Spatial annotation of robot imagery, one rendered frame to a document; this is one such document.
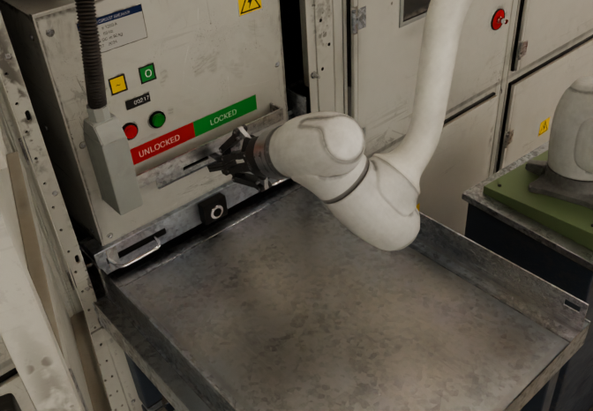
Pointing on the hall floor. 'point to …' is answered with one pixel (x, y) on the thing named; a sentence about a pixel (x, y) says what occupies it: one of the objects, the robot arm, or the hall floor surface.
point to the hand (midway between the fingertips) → (221, 164)
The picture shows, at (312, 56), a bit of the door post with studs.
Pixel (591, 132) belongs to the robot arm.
